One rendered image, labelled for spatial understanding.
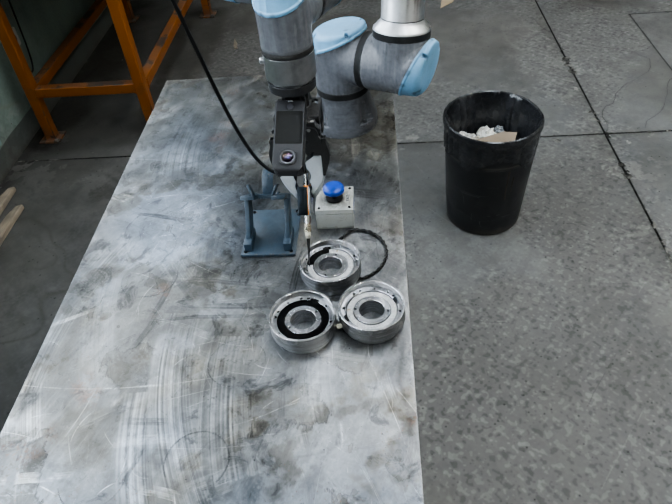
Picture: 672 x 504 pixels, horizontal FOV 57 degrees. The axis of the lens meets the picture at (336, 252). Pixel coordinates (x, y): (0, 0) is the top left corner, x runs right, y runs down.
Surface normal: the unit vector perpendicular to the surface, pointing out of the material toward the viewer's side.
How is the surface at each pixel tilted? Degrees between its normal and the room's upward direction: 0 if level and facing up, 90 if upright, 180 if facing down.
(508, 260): 0
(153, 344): 0
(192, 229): 0
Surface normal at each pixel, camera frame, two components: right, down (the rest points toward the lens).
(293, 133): -0.04, -0.27
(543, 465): -0.07, -0.72
